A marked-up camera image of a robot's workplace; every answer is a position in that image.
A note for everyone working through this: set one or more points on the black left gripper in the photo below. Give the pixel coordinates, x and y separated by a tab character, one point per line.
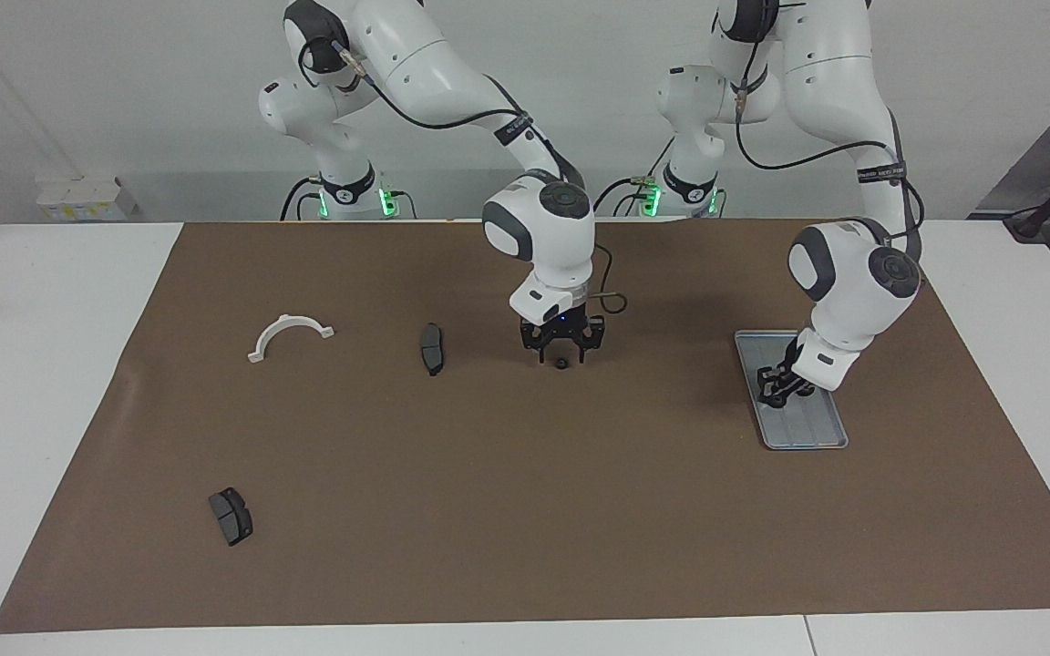
787	369

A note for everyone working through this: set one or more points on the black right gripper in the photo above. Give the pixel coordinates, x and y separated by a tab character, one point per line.
563	331

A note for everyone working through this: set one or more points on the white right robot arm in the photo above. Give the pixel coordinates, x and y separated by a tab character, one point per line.
434	64

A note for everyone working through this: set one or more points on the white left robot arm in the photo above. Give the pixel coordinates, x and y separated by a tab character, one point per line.
839	82

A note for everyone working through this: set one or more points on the silver metal tray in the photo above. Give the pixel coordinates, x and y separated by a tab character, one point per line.
808	428

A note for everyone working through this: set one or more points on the slim dark brake pad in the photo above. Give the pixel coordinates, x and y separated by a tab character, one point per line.
432	351

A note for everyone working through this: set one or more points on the brown table mat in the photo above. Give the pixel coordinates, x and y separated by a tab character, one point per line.
525	492

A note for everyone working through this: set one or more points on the wide dark brake pad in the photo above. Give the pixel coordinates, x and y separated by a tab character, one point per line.
233	517

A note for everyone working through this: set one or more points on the white semicircular plastic bracket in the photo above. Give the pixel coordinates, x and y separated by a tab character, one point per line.
274	331

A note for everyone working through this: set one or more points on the white wall socket box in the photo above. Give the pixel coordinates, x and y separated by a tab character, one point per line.
78	199

